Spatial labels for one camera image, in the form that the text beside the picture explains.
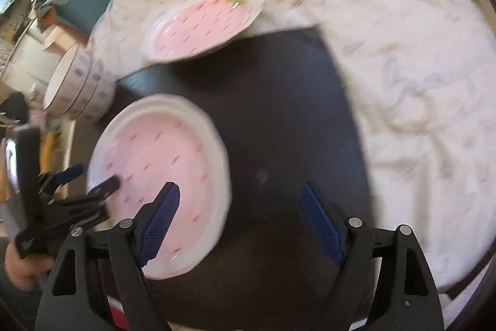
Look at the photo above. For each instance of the white floral bedsheet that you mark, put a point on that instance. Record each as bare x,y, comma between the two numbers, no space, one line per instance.
387,24

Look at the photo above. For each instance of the pale pink cardboard box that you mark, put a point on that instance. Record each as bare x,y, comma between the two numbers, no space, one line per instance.
58,38

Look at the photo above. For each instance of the red cloth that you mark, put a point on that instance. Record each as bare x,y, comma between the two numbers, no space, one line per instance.
116,315

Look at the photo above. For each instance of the pink strawberry plate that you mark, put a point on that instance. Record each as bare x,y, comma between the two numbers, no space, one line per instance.
193,32
155,145
224,160

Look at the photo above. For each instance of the dark brown leather mat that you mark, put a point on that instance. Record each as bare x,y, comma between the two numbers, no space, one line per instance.
279,114

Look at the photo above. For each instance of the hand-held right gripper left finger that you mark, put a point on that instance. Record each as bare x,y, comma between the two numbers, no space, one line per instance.
162,222

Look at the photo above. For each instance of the blue-rimmed white bowl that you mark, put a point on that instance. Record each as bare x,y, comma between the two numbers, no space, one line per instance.
64,77

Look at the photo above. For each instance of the person's left hand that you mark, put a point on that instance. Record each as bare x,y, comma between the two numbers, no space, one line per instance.
25,271

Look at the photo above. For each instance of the white cabinet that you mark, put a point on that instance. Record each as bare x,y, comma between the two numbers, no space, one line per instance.
27,63

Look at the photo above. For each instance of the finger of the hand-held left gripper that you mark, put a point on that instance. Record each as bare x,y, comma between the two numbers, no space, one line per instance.
69,174
102,189

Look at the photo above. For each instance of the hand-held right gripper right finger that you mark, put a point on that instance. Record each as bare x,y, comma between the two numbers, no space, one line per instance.
321,222

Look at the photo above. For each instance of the yellow wooden furniture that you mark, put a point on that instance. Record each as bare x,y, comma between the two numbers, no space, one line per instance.
48,148

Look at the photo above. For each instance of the silver metal object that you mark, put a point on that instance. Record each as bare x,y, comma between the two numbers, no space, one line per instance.
9,160

